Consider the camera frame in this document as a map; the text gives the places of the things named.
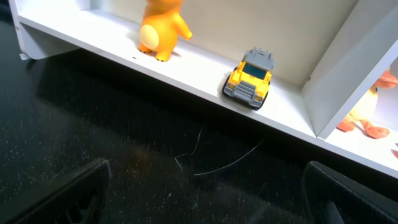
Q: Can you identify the white shelf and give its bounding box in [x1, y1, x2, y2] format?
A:
[8, 0, 398, 180]

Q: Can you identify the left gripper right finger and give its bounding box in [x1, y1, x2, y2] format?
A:
[300, 160, 398, 224]

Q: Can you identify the yellow plush duck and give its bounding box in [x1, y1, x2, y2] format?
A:
[336, 67, 398, 140]

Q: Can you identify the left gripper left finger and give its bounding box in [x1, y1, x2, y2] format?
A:
[0, 157, 112, 224]

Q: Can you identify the yellow rubber duck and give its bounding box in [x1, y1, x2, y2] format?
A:
[137, 0, 193, 63]

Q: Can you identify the grey and yellow toy truck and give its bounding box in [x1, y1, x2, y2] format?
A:
[221, 47, 275, 111]

